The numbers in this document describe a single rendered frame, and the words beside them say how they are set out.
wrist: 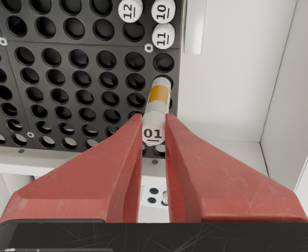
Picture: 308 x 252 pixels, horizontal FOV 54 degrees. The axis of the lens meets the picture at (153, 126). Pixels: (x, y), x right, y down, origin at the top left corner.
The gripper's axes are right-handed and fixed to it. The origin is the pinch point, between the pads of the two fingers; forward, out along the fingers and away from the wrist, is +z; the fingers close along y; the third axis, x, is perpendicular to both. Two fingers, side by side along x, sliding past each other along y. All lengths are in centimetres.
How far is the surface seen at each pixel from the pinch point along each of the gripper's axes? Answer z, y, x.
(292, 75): 9.9, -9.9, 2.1
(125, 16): 6.7, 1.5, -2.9
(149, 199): 18.6, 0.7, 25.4
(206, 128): 13.6, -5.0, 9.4
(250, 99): 13.2, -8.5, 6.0
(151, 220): 21.8, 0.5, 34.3
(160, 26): 6.8, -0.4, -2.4
